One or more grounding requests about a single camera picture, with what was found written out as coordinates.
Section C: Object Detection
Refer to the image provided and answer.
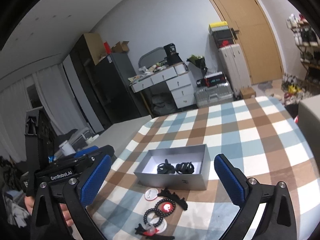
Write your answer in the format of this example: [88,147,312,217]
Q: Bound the black bead bracelet upper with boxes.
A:
[154,198,177,217]

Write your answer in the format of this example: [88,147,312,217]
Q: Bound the shoe rack with shoes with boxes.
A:
[286,14,319,93]

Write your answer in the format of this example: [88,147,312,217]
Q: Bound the stacked shoe boxes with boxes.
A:
[208,21,234,49]

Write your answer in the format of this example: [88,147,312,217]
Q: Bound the black refrigerator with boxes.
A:
[69,33,149,129]

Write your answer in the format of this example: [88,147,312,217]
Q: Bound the black bead bracelet lower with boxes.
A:
[143,207,166,228]

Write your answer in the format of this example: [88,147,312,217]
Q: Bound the white round pin badge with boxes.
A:
[144,188,159,201]

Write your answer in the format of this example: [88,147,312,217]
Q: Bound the black bead bracelet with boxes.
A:
[154,198,177,217]
[143,207,166,228]

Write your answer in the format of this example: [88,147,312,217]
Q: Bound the red hair clip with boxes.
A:
[143,229,158,236]

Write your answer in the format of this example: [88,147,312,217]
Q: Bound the black bag on desk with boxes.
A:
[163,43,182,66]

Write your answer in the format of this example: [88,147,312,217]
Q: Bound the black comb hair clip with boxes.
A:
[157,188,188,211]

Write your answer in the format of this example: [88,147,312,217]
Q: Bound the black claw hair clip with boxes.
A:
[157,159,176,174]

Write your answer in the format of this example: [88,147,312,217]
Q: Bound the black long hair clip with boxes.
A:
[135,224,175,240]

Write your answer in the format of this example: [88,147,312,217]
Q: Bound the small cardboard box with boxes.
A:
[240,87,257,100]

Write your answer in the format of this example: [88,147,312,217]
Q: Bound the red round badge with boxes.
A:
[162,202,173,213]

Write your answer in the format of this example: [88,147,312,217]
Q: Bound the white upright suitcase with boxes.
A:
[218,44,251,98]

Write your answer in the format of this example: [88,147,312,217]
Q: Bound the white desk with drawers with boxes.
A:
[130,63,196,109]

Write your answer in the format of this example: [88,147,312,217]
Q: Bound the black red box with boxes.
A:
[196,72,226,87]

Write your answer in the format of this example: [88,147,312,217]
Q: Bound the silver suitcase lying flat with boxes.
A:
[194,83,234,108]

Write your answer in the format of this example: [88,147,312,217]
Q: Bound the checkered plaid tablecloth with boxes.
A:
[88,96,319,239]

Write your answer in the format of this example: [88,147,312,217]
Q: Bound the grey open cardboard box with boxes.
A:
[134,145,210,191]

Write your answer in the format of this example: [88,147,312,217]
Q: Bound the person's left hand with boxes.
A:
[24,196,74,227]

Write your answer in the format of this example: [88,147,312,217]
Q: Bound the white curtain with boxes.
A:
[1,64,87,163]

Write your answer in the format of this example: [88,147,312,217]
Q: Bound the wooden door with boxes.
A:
[210,0,283,84]

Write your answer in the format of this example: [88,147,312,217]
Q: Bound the white round badge lower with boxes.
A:
[149,218,168,234]

